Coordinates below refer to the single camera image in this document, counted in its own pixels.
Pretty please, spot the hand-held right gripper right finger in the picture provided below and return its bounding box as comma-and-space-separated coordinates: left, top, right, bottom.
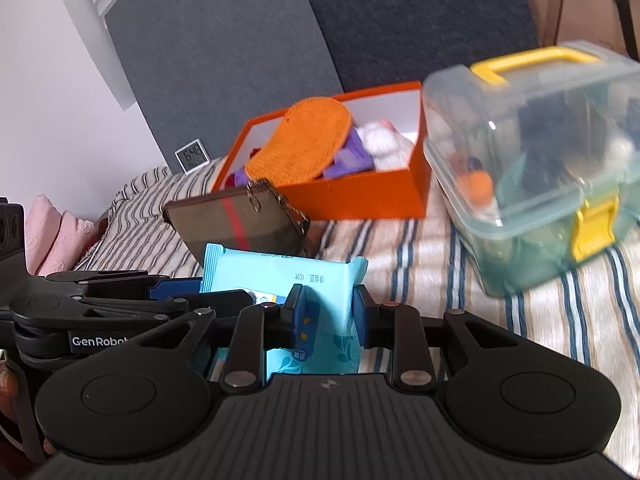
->
352, 284, 521, 393

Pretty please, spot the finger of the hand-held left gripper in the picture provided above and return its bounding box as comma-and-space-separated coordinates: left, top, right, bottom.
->
10, 289, 257, 333
45, 270, 206, 303

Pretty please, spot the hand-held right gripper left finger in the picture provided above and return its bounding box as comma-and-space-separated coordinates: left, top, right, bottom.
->
132, 284, 321, 393

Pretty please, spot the blue wet wipes packet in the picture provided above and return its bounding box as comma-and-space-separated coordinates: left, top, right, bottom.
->
200, 242, 369, 376

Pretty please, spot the orange cardboard box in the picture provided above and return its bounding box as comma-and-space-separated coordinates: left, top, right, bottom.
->
209, 81, 432, 221

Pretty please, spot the person's left hand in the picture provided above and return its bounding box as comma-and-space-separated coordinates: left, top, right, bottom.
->
0, 365, 31, 480

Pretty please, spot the striped blanket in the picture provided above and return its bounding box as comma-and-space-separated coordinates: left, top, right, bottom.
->
75, 157, 640, 461

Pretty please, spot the brown striped canvas pouch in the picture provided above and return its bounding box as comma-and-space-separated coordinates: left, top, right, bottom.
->
162, 182, 311, 266

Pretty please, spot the pink pillow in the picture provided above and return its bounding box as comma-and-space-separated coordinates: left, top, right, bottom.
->
24, 195, 103, 276

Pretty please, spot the white digital clock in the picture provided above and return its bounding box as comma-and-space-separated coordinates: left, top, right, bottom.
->
174, 141, 210, 175

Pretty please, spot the purple cloth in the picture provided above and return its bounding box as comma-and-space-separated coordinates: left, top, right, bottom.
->
227, 127, 376, 186

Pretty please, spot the white plush toy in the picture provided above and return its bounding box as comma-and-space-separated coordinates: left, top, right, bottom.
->
357, 119, 416, 168

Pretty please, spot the orange textured oval pad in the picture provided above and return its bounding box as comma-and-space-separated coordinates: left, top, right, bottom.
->
245, 97, 353, 183

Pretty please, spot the clear plastic storage box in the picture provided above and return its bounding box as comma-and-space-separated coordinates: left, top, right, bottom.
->
422, 40, 640, 297

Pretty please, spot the dark grey headboard panel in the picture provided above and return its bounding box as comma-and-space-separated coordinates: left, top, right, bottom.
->
292, 0, 541, 93

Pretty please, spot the brown paper bag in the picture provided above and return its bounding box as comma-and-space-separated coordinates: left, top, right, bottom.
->
522, 0, 568, 48
555, 0, 640, 63

